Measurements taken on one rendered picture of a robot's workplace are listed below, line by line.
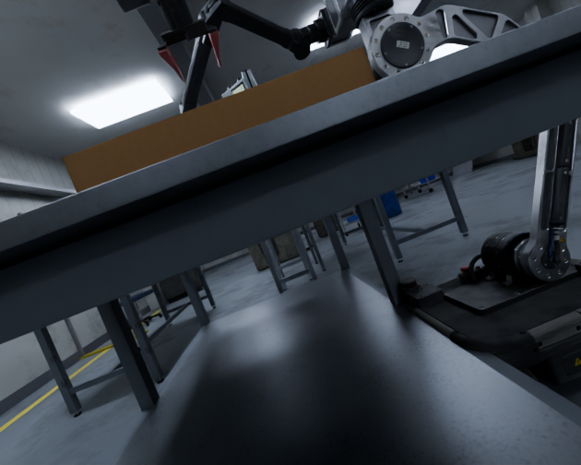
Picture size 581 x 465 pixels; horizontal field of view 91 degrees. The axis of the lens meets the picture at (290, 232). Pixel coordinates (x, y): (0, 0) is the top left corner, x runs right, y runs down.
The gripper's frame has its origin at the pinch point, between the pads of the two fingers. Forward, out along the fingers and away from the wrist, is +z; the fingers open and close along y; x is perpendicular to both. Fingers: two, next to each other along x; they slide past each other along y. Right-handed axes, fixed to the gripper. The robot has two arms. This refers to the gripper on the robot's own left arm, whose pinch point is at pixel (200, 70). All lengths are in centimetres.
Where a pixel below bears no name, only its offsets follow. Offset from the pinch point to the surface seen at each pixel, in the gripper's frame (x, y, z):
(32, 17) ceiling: -279, 122, -34
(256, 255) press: -313, 47, 365
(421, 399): 64, -19, 71
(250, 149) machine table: 62, -2, -5
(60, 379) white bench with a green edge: -49, 175, 150
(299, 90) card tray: 58, -8, -6
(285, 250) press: -299, -7, 369
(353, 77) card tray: 58, -13, -5
